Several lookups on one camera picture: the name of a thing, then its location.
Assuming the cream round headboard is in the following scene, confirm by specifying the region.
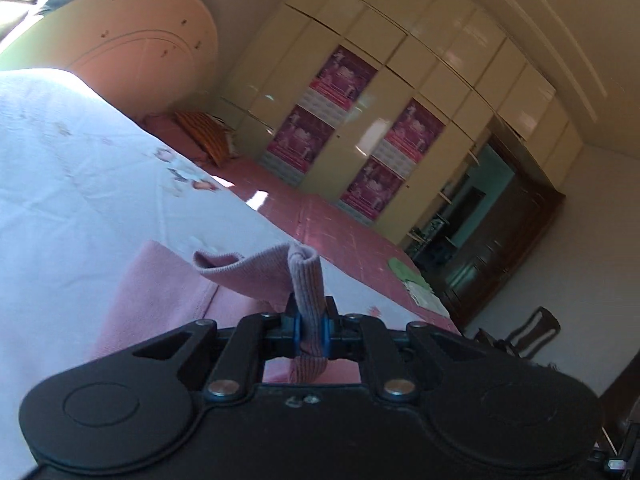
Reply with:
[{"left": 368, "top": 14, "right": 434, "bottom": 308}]
[{"left": 1, "top": 0, "right": 218, "bottom": 119}]

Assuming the green cloth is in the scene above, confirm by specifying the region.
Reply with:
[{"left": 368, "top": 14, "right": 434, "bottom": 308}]
[{"left": 387, "top": 258, "right": 432, "bottom": 292}]

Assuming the upper left magenta poster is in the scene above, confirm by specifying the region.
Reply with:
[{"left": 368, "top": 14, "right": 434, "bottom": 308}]
[{"left": 309, "top": 46, "right": 378, "bottom": 112}]

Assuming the magenta poster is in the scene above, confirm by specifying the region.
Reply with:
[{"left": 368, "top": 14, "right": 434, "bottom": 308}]
[
  {"left": 372, "top": 99, "right": 445, "bottom": 180},
  {"left": 309, "top": 46, "right": 378, "bottom": 112},
  {"left": 259, "top": 105, "right": 334, "bottom": 188},
  {"left": 338, "top": 157, "right": 404, "bottom": 224}
]

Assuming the orange striped pillow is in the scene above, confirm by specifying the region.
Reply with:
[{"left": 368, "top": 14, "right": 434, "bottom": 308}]
[{"left": 174, "top": 112, "right": 236, "bottom": 168}]

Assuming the cream glossy wardrobe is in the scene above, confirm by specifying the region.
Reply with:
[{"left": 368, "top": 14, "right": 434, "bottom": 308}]
[{"left": 215, "top": 0, "right": 582, "bottom": 243}]

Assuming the lower right magenta poster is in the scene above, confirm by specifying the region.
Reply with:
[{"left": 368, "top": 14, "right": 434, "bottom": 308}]
[{"left": 338, "top": 157, "right": 404, "bottom": 224}]

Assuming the pink knit sweater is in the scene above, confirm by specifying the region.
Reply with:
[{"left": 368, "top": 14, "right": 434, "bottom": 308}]
[{"left": 91, "top": 242, "right": 360, "bottom": 384}]

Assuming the white floral bed sheet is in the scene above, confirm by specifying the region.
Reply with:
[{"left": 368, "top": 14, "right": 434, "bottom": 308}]
[{"left": 1, "top": 70, "right": 437, "bottom": 479}]

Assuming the dark wooden chair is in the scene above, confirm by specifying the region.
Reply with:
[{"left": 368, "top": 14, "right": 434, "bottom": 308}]
[{"left": 474, "top": 307, "right": 561, "bottom": 361}]

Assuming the dark brown wooden door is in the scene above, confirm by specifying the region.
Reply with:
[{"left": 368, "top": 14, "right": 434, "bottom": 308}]
[{"left": 406, "top": 119, "right": 566, "bottom": 328}]

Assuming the lower left magenta poster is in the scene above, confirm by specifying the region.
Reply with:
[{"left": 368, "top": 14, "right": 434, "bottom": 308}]
[{"left": 259, "top": 105, "right": 334, "bottom": 188}]

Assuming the pink checkered bed cover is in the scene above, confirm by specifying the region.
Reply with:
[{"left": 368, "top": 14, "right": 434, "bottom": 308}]
[{"left": 144, "top": 112, "right": 436, "bottom": 294}]

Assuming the upper right magenta poster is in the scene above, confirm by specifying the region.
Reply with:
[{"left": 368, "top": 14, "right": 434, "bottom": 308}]
[{"left": 372, "top": 99, "right": 445, "bottom": 180}]

